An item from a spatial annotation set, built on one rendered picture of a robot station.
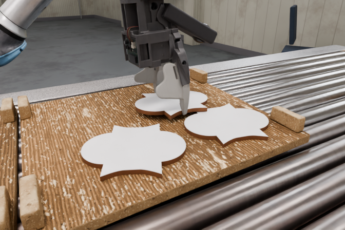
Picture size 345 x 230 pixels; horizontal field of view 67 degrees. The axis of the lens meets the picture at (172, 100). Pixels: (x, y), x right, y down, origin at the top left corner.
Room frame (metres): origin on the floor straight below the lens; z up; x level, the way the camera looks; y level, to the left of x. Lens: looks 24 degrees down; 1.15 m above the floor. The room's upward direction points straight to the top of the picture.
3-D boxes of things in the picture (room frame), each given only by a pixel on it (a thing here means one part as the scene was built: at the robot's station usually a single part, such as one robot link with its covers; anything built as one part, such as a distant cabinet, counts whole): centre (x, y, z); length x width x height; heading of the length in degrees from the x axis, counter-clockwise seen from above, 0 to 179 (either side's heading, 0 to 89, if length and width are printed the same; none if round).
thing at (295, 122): (0.39, -0.19, 0.95); 0.06 x 0.02 x 0.03; 29
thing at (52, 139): (0.42, 0.04, 0.93); 0.41 x 0.35 x 0.02; 119
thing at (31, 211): (0.21, 0.15, 0.95); 0.06 x 0.02 x 0.03; 29
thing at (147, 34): (0.45, 0.04, 1.09); 0.09 x 0.08 x 0.12; 119
